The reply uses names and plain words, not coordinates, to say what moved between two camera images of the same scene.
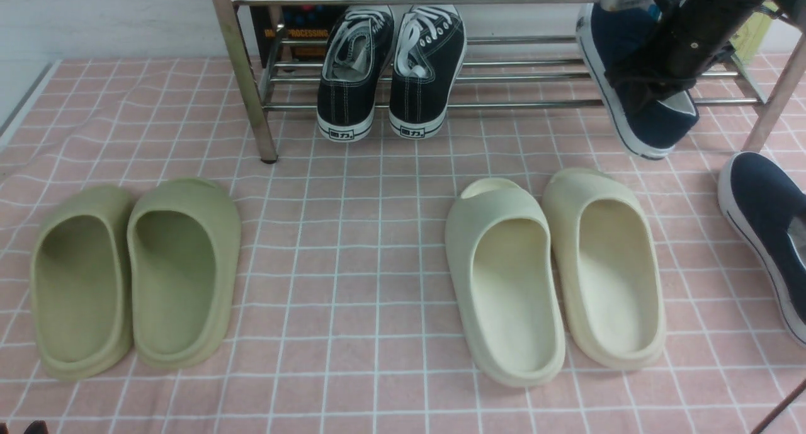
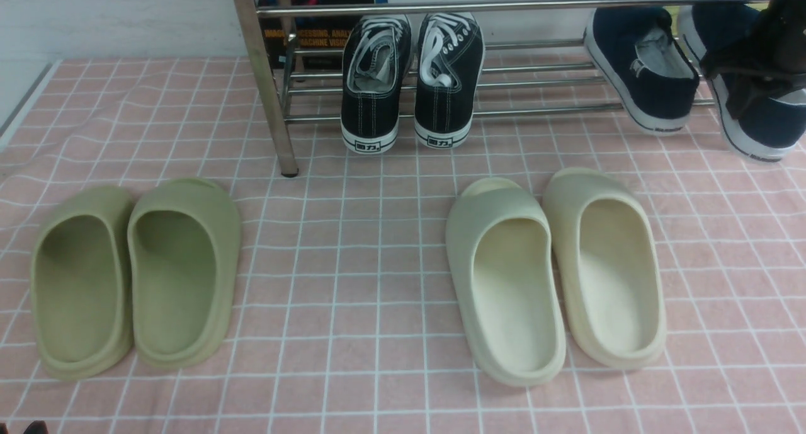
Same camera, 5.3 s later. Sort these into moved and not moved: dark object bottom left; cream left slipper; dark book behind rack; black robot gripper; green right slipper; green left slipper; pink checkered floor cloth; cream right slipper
Moved: black robot gripper
Not moved: dark object bottom left; pink checkered floor cloth; cream right slipper; cream left slipper; green left slipper; green right slipper; dark book behind rack
